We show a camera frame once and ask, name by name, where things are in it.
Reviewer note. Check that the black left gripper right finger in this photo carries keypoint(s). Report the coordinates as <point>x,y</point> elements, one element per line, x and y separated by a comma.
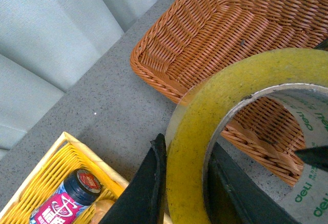
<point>298,78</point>

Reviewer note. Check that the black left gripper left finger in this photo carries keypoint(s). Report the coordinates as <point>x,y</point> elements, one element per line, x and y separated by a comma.
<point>144,198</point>

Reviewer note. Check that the yellow packing tape roll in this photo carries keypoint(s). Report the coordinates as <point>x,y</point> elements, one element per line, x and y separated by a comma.
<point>187,139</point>

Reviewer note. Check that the yellow woven basket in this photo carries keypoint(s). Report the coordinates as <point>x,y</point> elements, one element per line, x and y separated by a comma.
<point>66,155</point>

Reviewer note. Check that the brown wicker basket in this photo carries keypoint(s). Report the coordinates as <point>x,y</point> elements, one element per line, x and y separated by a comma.
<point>195,39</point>

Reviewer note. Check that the toy bread loaf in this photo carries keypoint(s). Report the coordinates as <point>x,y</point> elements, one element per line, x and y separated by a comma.
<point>101,208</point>

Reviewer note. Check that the pink labelled drink bottle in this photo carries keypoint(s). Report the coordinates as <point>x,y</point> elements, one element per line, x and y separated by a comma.
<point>74,195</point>

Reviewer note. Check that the grey white curtain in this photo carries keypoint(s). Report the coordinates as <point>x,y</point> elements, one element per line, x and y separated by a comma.
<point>47,46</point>

